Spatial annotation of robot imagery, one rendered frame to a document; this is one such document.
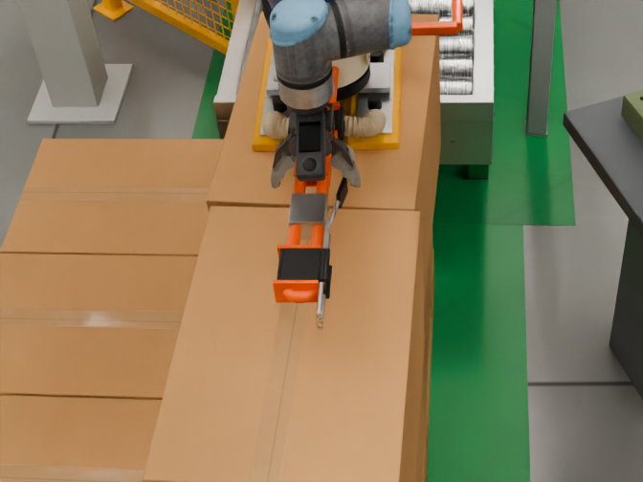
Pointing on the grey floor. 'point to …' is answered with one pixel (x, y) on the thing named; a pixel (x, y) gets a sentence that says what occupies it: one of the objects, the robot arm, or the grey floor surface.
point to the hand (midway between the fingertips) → (316, 190)
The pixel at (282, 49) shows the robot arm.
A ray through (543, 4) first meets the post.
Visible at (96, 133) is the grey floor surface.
